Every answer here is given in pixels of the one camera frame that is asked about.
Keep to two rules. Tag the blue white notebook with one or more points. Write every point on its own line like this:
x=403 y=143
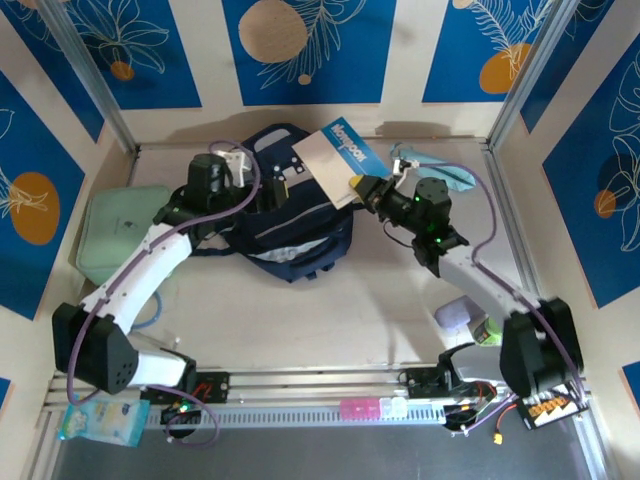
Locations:
x=330 y=165

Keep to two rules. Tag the navy blue backpack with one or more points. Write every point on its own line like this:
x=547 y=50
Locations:
x=290 y=240

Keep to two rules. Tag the light blue pencil case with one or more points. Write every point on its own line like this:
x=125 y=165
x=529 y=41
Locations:
x=460 y=177

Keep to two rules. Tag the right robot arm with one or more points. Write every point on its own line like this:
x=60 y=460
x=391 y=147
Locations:
x=480 y=280

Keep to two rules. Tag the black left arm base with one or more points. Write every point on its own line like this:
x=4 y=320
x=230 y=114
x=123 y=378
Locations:
x=217 y=387

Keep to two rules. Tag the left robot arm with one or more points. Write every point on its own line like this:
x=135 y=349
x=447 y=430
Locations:
x=145 y=270

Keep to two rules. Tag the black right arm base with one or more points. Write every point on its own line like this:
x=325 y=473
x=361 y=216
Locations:
x=420 y=382

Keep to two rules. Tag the mint green zip case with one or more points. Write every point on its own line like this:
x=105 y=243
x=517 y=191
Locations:
x=110 y=235

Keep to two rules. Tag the green bottle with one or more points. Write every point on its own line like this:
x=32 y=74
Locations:
x=487 y=332

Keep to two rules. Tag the light blue stethoscope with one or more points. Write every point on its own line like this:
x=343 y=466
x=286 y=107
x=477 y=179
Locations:
x=159 y=310

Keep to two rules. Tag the clear white pill box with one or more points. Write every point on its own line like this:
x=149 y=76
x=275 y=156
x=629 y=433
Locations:
x=394 y=407

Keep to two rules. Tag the pink pill box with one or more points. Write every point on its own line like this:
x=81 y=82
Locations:
x=360 y=409

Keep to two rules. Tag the black orange charger board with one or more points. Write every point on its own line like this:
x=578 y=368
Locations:
x=550 y=412

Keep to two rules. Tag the yellow plug power lead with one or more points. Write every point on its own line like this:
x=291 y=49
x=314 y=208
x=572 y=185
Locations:
x=496 y=439

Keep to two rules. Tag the blue wet wipes packet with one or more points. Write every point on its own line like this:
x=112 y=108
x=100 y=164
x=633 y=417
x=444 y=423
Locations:
x=100 y=419

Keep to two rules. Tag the grey metal plate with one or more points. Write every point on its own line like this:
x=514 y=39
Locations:
x=320 y=455

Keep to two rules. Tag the aluminium side rail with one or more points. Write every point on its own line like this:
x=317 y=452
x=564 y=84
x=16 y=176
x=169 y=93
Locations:
x=504 y=190

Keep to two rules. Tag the aluminium frame post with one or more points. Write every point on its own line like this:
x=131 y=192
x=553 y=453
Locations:
x=530 y=75
x=95 y=85

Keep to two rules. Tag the aluminium mounting rail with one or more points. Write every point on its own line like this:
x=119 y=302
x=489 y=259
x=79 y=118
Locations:
x=310 y=381

